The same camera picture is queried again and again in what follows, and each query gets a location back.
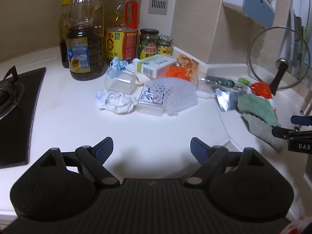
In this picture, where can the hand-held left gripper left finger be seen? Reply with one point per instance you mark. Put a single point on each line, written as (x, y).
(104, 147)

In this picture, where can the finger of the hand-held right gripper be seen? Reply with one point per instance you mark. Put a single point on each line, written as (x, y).
(280, 131)
(298, 120)

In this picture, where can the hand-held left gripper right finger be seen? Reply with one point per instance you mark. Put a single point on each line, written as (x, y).
(198, 148)

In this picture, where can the grey dish cloth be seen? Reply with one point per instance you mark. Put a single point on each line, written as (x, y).
(260, 129)

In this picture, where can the orange mesh scrubber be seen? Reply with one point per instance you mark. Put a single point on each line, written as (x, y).
(174, 72)
(261, 90)

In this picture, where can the white tissue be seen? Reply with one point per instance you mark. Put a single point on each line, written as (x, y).
(114, 101)

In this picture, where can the silver foil pouch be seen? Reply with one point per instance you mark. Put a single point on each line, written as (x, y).
(226, 100)

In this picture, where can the green candy wrapper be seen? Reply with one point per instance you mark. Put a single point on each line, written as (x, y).
(244, 81)

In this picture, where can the crushed clear plastic bottle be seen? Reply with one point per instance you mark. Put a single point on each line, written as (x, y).
(219, 81)

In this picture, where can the blue white wrapper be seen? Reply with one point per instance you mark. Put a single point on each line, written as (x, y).
(117, 64)

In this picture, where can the steel rack leg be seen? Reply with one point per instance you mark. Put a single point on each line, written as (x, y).
(306, 104)

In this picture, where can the green dish cloth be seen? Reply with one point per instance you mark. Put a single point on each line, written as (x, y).
(258, 107)

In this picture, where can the glass pot lid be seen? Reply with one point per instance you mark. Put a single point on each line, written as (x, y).
(277, 78)

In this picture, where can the clear bubble wrap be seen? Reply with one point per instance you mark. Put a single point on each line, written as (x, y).
(180, 95)

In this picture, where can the clear plastic labelled box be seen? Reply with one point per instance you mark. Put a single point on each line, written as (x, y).
(151, 102)

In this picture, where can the clear plastic cup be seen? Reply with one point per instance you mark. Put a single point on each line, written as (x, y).
(120, 84)

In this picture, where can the white squeeze tube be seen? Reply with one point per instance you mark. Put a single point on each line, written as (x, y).
(141, 80)

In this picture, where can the steel utensil rack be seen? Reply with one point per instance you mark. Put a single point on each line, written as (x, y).
(288, 41)

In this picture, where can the red and white cloth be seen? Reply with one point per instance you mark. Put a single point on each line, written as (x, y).
(296, 226)

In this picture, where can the black glass gas cooktop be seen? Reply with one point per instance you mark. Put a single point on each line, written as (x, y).
(22, 136)

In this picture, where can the orange snack wrapper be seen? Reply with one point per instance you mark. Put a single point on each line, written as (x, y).
(187, 62)

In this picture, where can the white green medicine box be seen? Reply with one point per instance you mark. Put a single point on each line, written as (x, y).
(156, 65)

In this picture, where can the slim yellow-capped oil bottle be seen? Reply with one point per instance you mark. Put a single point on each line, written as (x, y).
(64, 53)

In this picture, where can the small checkered-lid jar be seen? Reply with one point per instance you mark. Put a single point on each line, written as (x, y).
(165, 47)

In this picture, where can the large blue-label oil bottle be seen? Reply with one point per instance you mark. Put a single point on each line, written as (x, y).
(82, 41)

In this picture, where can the large green-label pickle jar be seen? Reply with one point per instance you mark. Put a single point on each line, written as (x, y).
(148, 46)

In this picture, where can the black burner grate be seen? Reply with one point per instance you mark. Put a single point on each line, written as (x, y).
(9, 90)

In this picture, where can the white blue wall dispenser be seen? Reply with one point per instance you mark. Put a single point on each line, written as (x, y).
(256, 7)

